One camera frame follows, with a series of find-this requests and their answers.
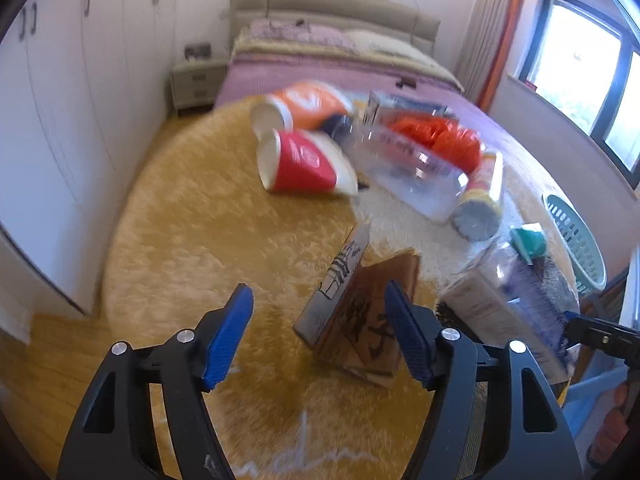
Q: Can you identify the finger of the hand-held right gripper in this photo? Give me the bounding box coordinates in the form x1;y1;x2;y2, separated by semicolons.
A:
565;310;640;362

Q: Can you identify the yellow tube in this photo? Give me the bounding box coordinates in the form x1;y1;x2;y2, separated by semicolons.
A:
452;151;505;241

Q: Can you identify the yellow plush printed blanket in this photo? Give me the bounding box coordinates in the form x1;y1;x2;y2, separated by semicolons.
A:
102;95;581;480

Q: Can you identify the light green plastic basket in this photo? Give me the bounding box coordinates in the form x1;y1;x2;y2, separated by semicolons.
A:
542;192;608;296

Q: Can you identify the orange paper cup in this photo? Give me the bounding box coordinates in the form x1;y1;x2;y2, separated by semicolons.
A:
249;81;356;136

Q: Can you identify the white pillow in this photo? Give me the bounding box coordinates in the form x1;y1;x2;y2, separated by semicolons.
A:
345;30;431;57

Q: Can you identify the beige and orange curtain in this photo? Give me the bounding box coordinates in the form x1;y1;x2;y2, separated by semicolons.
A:
455;0;528;108

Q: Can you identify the cream folded quilt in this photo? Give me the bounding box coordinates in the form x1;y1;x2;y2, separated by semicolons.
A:
232;27;463;92

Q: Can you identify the red paper cup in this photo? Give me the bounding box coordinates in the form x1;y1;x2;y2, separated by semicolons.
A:
256;129;360;197

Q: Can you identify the orange plastic bag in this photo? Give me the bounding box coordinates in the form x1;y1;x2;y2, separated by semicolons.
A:
390;115;483;171

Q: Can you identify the clear bottle with white label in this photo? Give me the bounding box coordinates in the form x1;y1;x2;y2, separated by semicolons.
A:
442;245;581;386

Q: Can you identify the grey nightstand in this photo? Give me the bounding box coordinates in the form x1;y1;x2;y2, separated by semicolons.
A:
170;57;228;116

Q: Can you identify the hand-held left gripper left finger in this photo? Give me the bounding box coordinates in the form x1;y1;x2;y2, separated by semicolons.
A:
57;283;255;480

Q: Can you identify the purple pillow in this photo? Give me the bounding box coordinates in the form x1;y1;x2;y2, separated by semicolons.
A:
250;19;351;45

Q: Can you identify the clear plastic bottle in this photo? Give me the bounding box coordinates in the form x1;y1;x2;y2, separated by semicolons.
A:
340;120;471;223

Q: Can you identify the dark framed window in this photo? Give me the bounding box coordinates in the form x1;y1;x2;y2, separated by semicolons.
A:
520;0;640;173

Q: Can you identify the white furniture piece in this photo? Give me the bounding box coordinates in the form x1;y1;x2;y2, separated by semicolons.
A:
620;250;640;322

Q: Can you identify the brown cardboard box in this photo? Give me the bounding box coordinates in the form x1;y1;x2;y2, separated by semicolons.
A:
292;220;421;390

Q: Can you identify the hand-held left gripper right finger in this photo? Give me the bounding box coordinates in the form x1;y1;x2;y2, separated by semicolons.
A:
384;280;583;480

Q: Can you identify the white wardrobe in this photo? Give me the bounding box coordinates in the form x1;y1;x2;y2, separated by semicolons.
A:
0;0;236;316

